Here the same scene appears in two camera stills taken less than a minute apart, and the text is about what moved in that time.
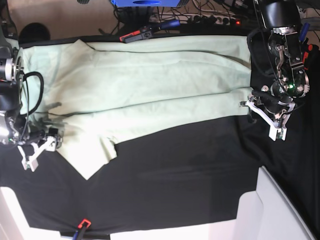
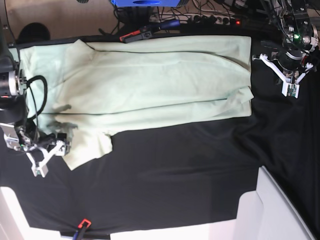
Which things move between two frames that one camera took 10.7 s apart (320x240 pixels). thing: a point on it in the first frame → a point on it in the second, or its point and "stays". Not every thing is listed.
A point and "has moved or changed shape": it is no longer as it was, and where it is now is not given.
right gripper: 276,102 → 291,59
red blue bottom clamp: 83,226 stays
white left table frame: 13,224 stays
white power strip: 200,18 stays
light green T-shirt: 101,92 has moved or changed shape
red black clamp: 147,31 stays
